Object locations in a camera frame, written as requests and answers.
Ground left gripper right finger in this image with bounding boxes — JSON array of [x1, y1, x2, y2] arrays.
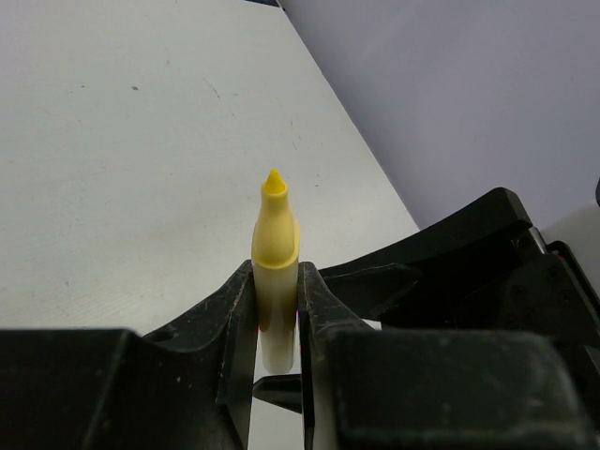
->
[[298, 262, 599, 449]]

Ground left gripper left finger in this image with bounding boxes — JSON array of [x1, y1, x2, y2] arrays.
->
[[1, 262, 258, 449]]

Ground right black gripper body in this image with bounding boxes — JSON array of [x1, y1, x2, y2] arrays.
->
[[381, 231, 599, 403]]

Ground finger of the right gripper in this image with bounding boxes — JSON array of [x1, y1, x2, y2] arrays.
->
[[322, 262, 422, 321], [320, 187, 533, 288]]

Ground yellow glue stick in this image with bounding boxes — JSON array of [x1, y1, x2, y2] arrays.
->
[[251, 169, 300, 375]]

